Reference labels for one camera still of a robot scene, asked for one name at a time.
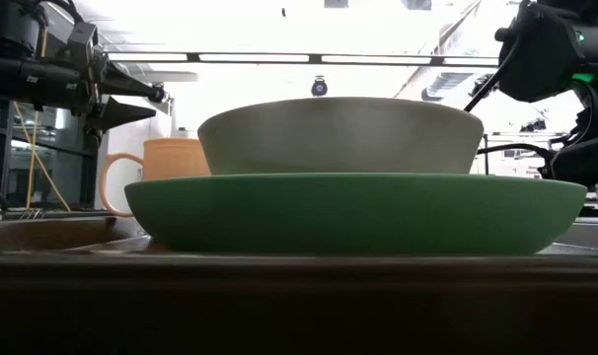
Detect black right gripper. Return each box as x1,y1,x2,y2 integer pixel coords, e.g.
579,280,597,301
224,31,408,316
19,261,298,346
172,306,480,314
495,4,576,103

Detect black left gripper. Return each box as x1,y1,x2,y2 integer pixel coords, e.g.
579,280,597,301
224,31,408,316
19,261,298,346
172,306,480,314
79,51,158,144

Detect orange plastic mug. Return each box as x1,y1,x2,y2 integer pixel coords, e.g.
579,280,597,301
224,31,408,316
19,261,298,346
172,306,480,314
99,137,212,218

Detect grey bowl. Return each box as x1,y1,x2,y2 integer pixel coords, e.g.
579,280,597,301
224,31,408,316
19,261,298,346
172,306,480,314
197,96,486,176

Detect green plate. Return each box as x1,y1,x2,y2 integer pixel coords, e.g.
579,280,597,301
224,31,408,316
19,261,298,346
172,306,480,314
124,172,588,256

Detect dark brown plastic tray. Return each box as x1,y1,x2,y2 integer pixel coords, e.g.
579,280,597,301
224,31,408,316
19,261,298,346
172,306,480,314
0,215,598,355

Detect round blue-faced black knob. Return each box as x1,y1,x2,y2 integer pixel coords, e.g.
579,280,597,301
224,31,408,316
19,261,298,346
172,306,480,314
148,82,168,104
311,74,329,98

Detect black framed glass partition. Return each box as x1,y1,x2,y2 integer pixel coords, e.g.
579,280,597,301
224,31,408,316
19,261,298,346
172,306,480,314
0,96,106,213

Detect white sign board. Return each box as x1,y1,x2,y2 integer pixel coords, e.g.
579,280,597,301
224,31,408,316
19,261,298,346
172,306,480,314
486,133,552,178

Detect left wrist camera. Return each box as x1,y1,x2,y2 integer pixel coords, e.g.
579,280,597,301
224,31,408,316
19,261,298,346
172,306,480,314
66,22,101,65

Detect long yellow extension cable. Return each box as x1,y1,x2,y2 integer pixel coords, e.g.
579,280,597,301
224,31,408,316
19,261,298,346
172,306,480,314
12,29,73,213

